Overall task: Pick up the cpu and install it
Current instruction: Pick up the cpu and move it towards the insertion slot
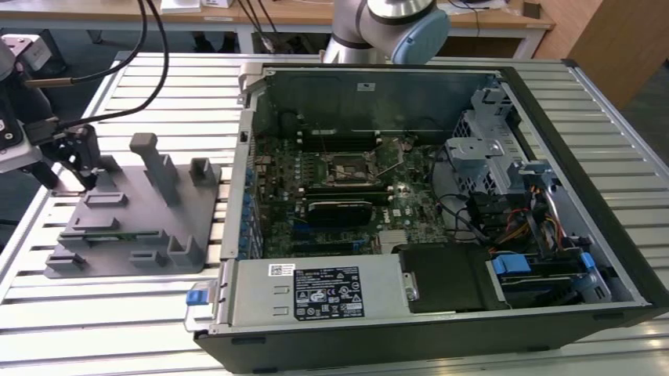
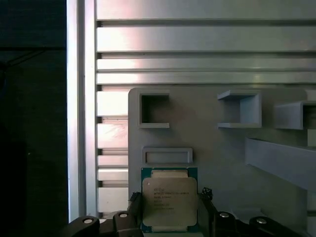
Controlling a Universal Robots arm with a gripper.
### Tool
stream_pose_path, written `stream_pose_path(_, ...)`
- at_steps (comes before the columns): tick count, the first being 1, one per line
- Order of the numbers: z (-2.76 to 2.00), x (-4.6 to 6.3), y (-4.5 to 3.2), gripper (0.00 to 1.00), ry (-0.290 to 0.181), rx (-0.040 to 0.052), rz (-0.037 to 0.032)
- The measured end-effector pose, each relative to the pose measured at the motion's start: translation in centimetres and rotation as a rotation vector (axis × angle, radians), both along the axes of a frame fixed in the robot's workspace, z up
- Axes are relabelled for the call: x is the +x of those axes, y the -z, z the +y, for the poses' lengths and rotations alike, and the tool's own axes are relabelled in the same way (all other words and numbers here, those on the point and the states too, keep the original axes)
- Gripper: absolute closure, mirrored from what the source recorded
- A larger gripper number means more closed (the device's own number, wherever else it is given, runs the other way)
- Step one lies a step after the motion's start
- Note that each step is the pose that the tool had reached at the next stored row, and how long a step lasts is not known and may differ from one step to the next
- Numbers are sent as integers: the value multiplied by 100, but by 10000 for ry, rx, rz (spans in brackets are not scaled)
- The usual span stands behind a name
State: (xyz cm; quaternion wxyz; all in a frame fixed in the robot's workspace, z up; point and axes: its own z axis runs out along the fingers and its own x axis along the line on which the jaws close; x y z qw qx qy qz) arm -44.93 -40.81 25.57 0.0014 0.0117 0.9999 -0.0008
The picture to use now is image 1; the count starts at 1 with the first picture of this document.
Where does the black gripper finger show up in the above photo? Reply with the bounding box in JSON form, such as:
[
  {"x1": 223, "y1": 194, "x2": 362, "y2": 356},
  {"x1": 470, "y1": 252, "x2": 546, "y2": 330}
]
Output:
[
  {"x1": 21, "y1": 156, "x2": 63, "y2": 192},
  {"x1": 76, "y1": 124, "x2": 101, "y2": 190}
]

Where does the metal socket cover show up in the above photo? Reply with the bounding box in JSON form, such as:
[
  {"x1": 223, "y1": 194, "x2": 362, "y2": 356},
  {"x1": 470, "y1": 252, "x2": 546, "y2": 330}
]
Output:
[{"x1": 369, "y1": 136, "x2": 414, "y2": 179}]

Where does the CPU socket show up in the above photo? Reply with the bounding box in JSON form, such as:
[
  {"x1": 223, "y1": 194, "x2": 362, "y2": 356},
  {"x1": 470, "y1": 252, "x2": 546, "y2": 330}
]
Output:
[{"x1": 324, "y1": 152, "x2": 381, "y2": 187}]

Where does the grey parts rack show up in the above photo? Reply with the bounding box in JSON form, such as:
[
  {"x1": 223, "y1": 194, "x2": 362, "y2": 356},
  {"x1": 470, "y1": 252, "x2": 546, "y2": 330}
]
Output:
[{"x1": 44, "y1": 132, "x2": 224, "y2": 280}]

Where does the black mesh waste bin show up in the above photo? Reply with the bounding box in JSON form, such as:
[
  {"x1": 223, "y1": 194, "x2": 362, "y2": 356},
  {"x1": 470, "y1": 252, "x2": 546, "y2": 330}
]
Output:
[{"x1": 39, "y1": 29, "x2": 69, "y2": 78}]

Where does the blue case latch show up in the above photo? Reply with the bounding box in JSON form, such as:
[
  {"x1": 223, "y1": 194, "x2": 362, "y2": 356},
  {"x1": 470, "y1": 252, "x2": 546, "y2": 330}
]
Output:
[{"x1": 186, "y1": 287, "x2": 211, "y2": 307}]

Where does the large white box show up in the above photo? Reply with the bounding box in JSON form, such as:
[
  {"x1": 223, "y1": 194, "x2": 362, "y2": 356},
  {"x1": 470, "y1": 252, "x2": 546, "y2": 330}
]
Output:
[{"x1": 159, "y1": 0, "x2": 203, "y2": 15}]

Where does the black RAM slot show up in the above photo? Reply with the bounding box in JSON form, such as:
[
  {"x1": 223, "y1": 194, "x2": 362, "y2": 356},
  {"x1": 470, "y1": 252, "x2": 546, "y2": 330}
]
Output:
[
  {"x1": 296, "y1": 144, "x2": 381, "y2": 151},
  {"x1": 303, "y1": 190, "x2": 393, "y2": 196},
  {"x1": 296, "y1": 140, "x2": 381, "y2": 146},
  {"x1": 296, "y1": 132, "x2": 381, "y2": 138},
  {"x1": 303, "y1": 197, "x2": 393, "y2": 204},
  {"x1": 296, "y1": 136, "x2": 381, "y2": 142},
  {"x1": 303, "y1": 186, "x2": 393, "y2": 192},
  {"x1": 303, "y1": 193, "x2": 393, "y2": 200}
]

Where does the silver power supply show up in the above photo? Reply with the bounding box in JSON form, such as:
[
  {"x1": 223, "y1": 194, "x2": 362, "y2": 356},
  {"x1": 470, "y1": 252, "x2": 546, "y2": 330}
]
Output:
[{"x1": 208, "y1": 256, "x2": 415, "y2": 337}]

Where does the black expansion slot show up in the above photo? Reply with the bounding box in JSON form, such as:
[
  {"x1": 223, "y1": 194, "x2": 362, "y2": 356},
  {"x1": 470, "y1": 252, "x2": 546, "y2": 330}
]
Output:
[
  {"x1": 291, "y1": 233, "x2": 367, "y2": 242},
  {"x1": 290, "y1": 244, "x2": 367, "y2": 254}
]

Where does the black graphics card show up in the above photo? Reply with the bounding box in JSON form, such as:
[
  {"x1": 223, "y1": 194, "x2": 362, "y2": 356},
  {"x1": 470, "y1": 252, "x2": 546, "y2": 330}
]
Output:
[{"x1": 306, "y1": 200, "x2": 375, "y2": 229}]

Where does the silver finned chipset heatsink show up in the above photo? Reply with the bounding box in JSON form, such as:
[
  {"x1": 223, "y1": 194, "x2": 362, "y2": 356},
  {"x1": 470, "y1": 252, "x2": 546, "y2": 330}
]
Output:
[{"x1": 377, "y1": 230, "x2": 410, "y2": 252}]

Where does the green motherboard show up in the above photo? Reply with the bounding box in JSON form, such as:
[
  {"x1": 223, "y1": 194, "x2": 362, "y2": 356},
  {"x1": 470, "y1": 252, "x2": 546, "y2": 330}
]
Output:
[{"x1": 248, "y1": 131, "x2": 457, "y2": 260}]

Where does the silver metal drive cage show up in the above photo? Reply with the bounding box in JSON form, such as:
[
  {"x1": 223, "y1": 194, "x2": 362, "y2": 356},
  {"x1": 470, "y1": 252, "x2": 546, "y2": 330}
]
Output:
[{"x1": 443, "y1": 88, "x2": 531, "y2": 197}]

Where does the black open PC case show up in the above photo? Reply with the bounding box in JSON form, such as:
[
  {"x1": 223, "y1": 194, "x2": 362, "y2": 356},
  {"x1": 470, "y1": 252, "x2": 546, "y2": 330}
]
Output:
[{"x1": 186, "y1": 58, "x2": 669, "y2": 375}]

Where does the black disk bay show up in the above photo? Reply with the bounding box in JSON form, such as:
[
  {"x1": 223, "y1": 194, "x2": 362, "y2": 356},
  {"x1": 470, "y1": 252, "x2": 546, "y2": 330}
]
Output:
[{"x1": 489, "y1": 253, "x2": 614, "y2": 311}]

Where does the wooden cabinet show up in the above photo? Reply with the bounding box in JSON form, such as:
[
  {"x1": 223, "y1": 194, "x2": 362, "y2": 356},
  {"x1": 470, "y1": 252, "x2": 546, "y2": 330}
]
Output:
[{"x1": 531, "y1": 0, "x2": 669, "y2": 113}]

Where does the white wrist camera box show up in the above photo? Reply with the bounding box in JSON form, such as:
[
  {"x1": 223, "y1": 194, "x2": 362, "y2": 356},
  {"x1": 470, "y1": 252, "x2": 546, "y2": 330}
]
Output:
[{"x1": 0, "y1": 113, "x2": 31, "y2": 175}]

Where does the black cable brass end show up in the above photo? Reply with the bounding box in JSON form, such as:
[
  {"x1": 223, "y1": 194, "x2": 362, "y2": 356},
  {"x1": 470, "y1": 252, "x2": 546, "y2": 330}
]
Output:
[{"x1": 23, "y1": 0, "x2": 171, "y2": 88}]

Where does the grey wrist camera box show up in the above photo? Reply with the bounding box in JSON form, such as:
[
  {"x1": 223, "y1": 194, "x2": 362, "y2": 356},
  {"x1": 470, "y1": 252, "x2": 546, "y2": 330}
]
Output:
[{"x1": 0, "y1": 34, "x2": 53, "y2": 78}]

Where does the wooden desk white frame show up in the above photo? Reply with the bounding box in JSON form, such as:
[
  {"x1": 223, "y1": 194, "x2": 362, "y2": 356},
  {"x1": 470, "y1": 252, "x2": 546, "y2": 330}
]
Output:
[{"x1": 0, "y1": 0, "x2": 555, "y2": 60}]

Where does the black cable silver plug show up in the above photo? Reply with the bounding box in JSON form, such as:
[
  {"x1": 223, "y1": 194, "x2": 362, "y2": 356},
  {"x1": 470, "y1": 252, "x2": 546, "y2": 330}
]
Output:
[{"x1": 238, "y1": 0, "x2": 276, "y2": 54}]

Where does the silver metal bracket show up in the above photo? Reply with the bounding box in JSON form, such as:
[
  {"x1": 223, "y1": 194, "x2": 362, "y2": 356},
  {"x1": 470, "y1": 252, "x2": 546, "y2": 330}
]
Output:
[{"x1": 445, "y1": 136, "x2": 507, "y2": 162}]

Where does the black plastic wire holder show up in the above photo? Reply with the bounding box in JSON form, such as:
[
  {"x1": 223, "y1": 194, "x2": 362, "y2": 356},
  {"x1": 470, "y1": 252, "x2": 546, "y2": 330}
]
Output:
[{"x1": 466, "y1": 193, "x2": 513, "y2": 238}]

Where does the yellow black wire bundle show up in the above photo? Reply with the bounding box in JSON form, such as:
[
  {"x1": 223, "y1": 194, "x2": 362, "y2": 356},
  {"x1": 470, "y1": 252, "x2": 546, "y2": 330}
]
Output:
[{"x1": 490, "y1": 209, "x2": 530, "y2": 246}]

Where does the blue disk carrier handle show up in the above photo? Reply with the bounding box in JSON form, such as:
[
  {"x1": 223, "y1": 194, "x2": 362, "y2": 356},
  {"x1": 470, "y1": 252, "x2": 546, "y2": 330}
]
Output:
[{"x1": 493, "y1": 254, "x2": 533, "y2": 278}]

